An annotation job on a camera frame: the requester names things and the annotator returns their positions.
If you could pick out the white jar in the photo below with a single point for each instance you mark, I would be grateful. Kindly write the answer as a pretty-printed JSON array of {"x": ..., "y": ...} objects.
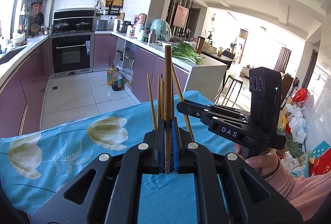
[{"x": 140, "y": 30}]

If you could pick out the silver countertop appliance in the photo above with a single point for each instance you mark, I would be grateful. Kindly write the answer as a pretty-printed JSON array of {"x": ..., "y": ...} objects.
[{"x": 100, "y": 25}]

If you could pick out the wooden cutting board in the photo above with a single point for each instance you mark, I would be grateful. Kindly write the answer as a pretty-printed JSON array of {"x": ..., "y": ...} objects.
[{"x": 118, "y": 0}]

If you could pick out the pink base cabinets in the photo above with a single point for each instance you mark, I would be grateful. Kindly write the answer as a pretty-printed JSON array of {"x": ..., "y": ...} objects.
[
  {"x": 25, "y": 84},
  {"x": 144, "y": 71}
]

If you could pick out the black stool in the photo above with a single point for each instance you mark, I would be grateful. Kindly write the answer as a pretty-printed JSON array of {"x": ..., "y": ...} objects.
[{"x": 234, "y": 80}]

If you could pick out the black wall rack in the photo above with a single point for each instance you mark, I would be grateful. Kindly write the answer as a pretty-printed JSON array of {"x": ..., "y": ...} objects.
[{"x": 113, "y": 10}]

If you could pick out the steel stockpot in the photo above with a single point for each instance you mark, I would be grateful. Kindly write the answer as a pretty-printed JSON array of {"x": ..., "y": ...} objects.
[{"x": 123, "y": 26}]

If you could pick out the blue floral tablecloth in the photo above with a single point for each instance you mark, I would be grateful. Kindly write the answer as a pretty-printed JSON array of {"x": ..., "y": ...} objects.
[{"x": 77, "y": 162}]

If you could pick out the black lidded pot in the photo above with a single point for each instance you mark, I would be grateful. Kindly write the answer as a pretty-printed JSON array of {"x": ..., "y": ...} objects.
[
  {"x": 61, "y": 26},
  {"x": 82, "y": 25}
]

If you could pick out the kitchen sink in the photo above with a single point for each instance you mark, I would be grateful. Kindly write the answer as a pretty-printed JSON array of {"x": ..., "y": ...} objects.
[{"x": 10, "y": 54}]

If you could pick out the person's right forearm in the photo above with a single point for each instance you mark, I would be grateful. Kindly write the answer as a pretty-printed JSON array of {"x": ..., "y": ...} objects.
[{"x": 297, "y": 187}]

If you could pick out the black built-in oven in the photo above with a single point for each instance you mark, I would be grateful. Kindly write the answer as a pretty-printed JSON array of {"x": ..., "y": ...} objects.
[{"x": 71, "y": 56}]

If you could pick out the mint green appliance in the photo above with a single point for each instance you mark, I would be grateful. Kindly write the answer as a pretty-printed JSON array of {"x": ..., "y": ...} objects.
[{"x": 160, "y": 29}]

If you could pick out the pink wall picture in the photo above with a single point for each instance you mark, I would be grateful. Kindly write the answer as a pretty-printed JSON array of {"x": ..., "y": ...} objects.
[{"x": 180, "y": 16}]

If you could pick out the pink kettle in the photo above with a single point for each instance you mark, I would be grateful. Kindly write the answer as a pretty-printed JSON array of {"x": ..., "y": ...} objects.
[{"x": 141, "y": 19}]

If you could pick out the hanging frying pan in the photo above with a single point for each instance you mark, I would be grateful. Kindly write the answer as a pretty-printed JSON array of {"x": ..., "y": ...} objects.
[{"x": 40, "y": 18}]

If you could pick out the person's right hand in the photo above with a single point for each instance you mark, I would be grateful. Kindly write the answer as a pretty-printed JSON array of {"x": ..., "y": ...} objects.
[{"x": 263, "y": 162}]

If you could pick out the bunch of brown chopsticks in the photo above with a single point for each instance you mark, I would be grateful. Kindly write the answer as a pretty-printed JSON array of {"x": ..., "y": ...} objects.
[{"x": 159, "y": 100}]

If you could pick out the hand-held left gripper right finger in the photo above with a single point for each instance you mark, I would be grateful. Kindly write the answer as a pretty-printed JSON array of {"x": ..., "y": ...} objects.
[{"x": 176, "y": 146}]

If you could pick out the leafy green vegetables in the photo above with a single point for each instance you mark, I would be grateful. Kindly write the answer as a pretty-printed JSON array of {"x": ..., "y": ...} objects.
[{"x": 187, "y": 53}]

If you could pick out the dark sauce bottle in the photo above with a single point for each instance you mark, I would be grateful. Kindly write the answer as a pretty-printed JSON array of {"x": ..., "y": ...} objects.
[{"x": 117, "y": 82}]

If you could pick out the pile of plastic bags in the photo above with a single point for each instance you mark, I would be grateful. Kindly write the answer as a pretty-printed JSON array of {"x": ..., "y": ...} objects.
[{"x": 297, "y": 123}]

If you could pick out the dining table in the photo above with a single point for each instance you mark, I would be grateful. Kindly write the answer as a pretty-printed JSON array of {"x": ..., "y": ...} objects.
[{"x": 219, "y": 57}]

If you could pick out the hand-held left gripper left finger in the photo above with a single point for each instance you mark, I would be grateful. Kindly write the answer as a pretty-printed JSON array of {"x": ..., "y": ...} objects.
[{"x": 162, "y": 151}]

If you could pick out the yellow oil bottle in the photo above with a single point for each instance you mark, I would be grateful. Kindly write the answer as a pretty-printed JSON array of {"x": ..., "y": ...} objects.
[{"x": 110, "y": 76}]

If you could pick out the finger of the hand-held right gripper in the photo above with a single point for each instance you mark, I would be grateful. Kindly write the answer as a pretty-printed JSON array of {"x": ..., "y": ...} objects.
[
  {"x": 219, "y": 109},
  {"x": 196, "y": 111}
]

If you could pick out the clear plastic bag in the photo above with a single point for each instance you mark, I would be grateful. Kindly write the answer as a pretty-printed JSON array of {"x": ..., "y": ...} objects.
[{"x": 126, "y": 76}]

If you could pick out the slim bamboo chopstick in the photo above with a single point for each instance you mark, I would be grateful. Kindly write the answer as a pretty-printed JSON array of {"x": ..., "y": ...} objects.
[
  {"x": 188, "y": 125},
  {"x": 168, "y": 84}
]

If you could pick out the white pot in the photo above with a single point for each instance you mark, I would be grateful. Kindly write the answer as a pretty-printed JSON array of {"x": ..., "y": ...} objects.
[{"x": 18, "y": 40}]

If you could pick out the steel thermos bottle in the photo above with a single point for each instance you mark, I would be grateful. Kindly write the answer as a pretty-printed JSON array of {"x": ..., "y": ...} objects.
[{"x": 152, "y": 36}]

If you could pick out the black stove hood unit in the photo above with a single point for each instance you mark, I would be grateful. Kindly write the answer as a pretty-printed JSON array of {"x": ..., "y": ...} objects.
[{"x": 73, "y": 14}]

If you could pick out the brown tumbler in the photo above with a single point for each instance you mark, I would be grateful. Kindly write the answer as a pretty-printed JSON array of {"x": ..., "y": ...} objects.
[{"x": 200, "y": 45}]

